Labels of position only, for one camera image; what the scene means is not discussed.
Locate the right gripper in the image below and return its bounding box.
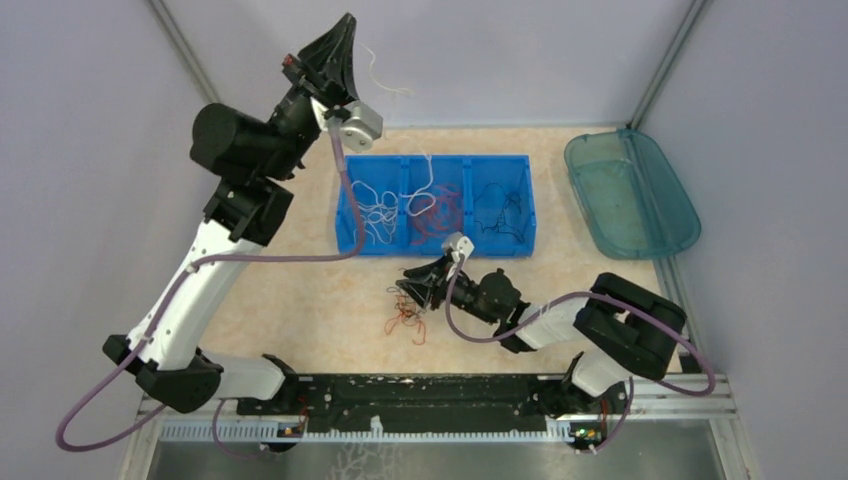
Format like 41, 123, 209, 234
397, 254, 498, 325

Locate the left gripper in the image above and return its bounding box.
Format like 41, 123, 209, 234
257, 10, 359, 181

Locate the orange cable bundle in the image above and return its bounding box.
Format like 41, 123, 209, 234
384, 284, 432, 347

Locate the orange thin cable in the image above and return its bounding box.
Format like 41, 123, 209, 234
409, 184, 468, 248

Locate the white thin cable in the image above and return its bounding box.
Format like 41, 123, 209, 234
360, 42, 439, 219
345, 182, 401, 248

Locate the black thin cable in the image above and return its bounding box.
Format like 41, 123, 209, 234
473, 182, 528, 243

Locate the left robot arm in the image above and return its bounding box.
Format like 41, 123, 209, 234
103, 14, 382, 414

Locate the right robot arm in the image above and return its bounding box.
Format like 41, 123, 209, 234
395, 255, 687, 412

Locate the blue three-compartment bin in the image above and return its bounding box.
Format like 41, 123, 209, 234
346, 154, 537, 258

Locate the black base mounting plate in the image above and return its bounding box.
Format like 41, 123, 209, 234
236, 373, 631, 436

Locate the teal transparent plastic lid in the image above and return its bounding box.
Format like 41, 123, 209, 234
563, 129, 702, 260

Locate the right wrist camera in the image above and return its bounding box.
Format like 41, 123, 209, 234
441, 231, 474, 263

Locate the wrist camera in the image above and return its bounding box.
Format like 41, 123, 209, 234
311, 99, 384, 153
441, 231, 474, 263

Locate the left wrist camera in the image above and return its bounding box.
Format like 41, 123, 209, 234
311, 99, 384, 153

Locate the aluminium front rail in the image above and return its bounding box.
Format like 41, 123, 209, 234
158, 374, 736, 445

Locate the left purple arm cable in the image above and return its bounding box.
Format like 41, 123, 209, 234
54, 129, 369, 462

